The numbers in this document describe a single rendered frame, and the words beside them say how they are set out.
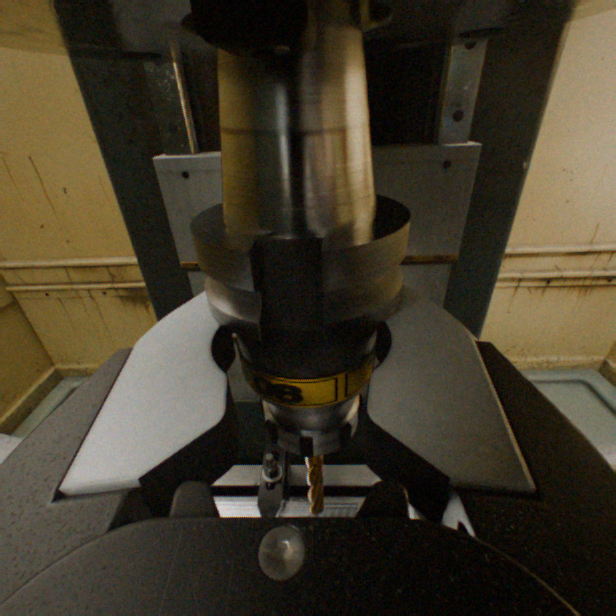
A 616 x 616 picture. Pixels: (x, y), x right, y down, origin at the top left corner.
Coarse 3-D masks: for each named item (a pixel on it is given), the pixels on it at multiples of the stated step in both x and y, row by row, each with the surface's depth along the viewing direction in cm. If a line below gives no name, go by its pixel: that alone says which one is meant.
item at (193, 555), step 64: (192, 512) 5; (384, 512) 5; (64, 576) 4; (128, 576) 4; (192, 576) 4; (256, 576) 4; (320, 576) 4; (384, 576) 4; (448, 576) 4; (512, 576) 4
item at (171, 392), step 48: (144, 336) 9; (192, 336) 9; (144, 384) 7; (192, 384) 7; (96, 432) 6; (144, 432) 6; (192, 432) 6; (96, 480) 6; (144, 480) 6; (192, 480) 6
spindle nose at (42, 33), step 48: (0, 0) 5; (48, 0) 5; (96, 0) 5; (144, 0) 5; (384, 0) 6; (432, 0) 6; (480, 0) 6; (528, 0) 6; (576, 0) 7; (48, 48) 9; (96, 48) 9; (144, 48) 9; (192, 48) 10; (384, 48) 11; (432, 48) 12
